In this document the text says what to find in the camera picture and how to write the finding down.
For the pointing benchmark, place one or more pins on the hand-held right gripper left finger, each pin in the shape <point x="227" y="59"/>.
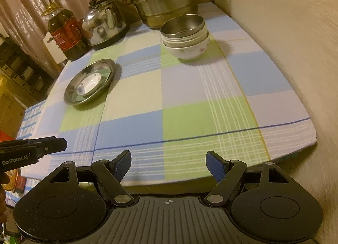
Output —
<point x="122" y="166"/>

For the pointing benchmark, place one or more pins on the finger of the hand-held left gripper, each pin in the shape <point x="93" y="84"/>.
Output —
<point x="52" y="146"/>

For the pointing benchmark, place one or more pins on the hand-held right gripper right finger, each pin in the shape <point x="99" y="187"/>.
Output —
<point x="215" y="166"/>

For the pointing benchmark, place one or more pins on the stainless steel plate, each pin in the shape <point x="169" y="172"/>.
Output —
<point x="72" y="93"/>

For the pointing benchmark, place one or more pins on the small floral dish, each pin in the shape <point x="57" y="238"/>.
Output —
<point x="88" y="83"/>

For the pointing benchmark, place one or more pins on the white ceramic bowl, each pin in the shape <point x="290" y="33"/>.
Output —
<point x="187" y="51"/>

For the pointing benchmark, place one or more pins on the stainless steel bowl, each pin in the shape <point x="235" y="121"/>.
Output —
<point x="182" y="23"/>

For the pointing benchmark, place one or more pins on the person's left hand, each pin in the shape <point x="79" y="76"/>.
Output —
<point x="2" y="201"/>

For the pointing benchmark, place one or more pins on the orange round object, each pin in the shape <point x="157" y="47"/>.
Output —
<point x="12" y="180"/>

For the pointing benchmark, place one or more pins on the blue white checked cloth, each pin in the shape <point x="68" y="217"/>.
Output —
<point x="31" y="120"/>

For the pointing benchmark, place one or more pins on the checkered tablecloth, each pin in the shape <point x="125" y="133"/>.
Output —
<point x="184" y="96"/>

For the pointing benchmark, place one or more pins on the dark storage shelf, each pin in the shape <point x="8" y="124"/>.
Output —
<point x="23" y="69"/>

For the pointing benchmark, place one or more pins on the cooking oil bottle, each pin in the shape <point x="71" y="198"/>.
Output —
<point x="67" y="32"/>

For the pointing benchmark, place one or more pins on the stainless steel kettle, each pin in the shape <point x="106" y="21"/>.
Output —
<point x="103" y="26"/>

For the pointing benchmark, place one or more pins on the beige curtain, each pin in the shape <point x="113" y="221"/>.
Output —
<point x="26" y="1"/>

